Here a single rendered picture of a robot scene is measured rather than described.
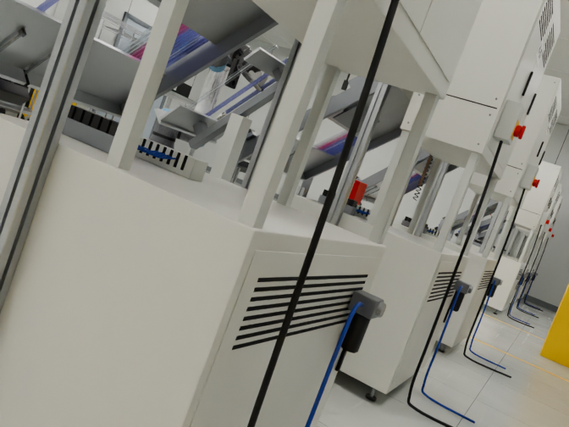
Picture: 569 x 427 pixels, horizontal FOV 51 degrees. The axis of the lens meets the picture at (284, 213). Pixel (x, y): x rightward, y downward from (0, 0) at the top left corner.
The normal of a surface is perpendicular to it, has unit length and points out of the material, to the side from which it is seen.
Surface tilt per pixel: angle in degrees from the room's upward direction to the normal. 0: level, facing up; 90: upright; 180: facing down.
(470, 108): 90
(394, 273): 90
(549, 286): 90
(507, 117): 90
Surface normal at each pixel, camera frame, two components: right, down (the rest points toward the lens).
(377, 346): -0.42, -0.08
